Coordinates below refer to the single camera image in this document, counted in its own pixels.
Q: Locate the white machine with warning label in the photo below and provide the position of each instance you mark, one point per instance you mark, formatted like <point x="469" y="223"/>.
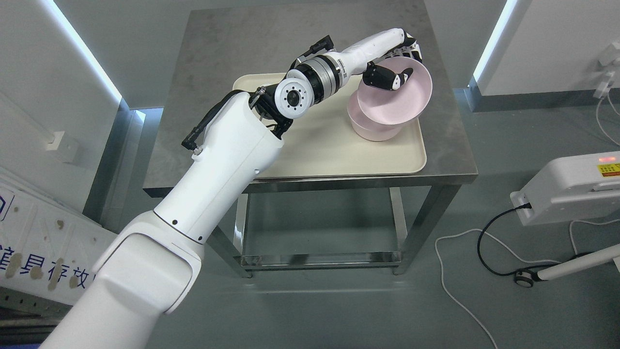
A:
<point x="571" y="188"/>

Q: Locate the stainless steel table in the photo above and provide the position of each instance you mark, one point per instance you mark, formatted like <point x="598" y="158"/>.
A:
<point x="253" y="44"/>

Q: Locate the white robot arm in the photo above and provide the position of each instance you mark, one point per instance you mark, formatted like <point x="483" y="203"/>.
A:
<point x="151" y="266"/>

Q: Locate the white wall plug right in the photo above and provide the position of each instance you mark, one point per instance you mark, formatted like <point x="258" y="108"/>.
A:
<point x="609" y="60"/>

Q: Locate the white stand leg with caster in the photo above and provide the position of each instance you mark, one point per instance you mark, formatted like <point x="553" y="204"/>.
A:
<point x="527" y="278"/>

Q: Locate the white sign board with characters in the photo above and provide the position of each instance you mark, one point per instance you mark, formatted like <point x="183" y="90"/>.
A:
<point x="47" y="249"/>

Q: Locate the pink bowl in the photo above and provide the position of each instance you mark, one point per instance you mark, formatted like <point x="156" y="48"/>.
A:
<point x="368" y="129"/>
<point x="395" y="91"/>

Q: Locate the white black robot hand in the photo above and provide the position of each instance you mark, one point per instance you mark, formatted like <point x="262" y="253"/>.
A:
<point x="382" y="48"/>

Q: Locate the white wall socket left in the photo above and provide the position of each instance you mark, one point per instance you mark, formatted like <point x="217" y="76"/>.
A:
<point x="63" y="148"/>

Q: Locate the beige plastic tray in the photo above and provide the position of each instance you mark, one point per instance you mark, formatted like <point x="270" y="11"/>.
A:
<point x="323" y="144"/>

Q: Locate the metal shelf frame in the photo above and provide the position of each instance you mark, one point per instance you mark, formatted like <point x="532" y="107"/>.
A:
<point x="27" y="320"/>

